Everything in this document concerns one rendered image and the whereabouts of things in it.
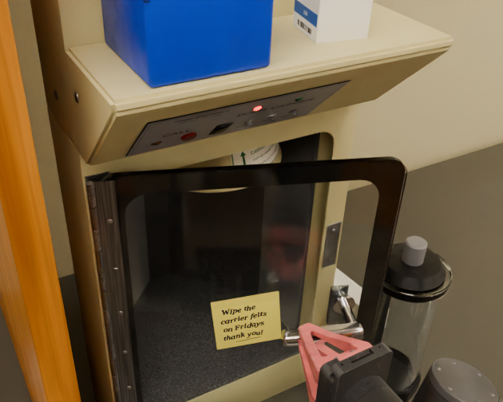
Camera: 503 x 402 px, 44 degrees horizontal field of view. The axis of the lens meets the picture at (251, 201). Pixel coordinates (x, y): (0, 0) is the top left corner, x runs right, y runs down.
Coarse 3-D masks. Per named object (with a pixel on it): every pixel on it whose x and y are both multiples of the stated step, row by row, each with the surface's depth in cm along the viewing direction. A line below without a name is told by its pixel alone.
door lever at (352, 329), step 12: (336, 300) 70; (348, 300) 70; (336, 312) 71; (348, 312) 69; (336, 324) 67; (348, 324) 67; (360, 324) 67; (288, 336) 66; (312, 336) 66; (348, 336) 67; (360, 336) 67
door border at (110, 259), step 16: (96, 192) 57; (112, 192) 57; (96, 208) 58; (112, 208) 58; (96, 224) 58; (112, 224) 59; (112, 240) 60; (96, 256) 61; (112, 256) 61; (112, 272) 62; (112, 288) 64; (112, 304) 65; (112, 320) 66; (128, 320) 66; (112, 336) 67; (128, 336) 68; (128, 352) 69; (112, 368) 70; (128, 368) 71; (128, 384) 72; (128, 400) 74
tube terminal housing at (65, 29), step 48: (48, 0) 50; (96, 0) 49; (288, 0) 58; (48, 48) 55; (48, 96) 61; (192, 144) 61; (240, 144) 64; (336, 144) 71; (96, 288) 65; (96, 336) 73; (96, 384) 84
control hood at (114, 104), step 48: (96, 48) 50; (288, 48) 51; (336, 48) 52; (384, 48) 52; (432, 48) 54; (96, 96) 45; (144, 96) 43; (192, 96) 45; (240, 96) 48; (336, 96) 59; (96, 144) 49
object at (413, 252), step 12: (408, 240) 80; (420, 240) 80; (396, 252) 82; (408, 252) 79; (420, 252) 79; (432, 252) 83; (396, 264) 80; (408, 264) 80; (420, 264) 80; (432, 264) 81; (396, 276) 79; (408, 276) 78; (420, 276) 79; (432, 276) 79; (444, 276) 80; (408, 288) 78; (420, 288) 78; (432, 288) 79
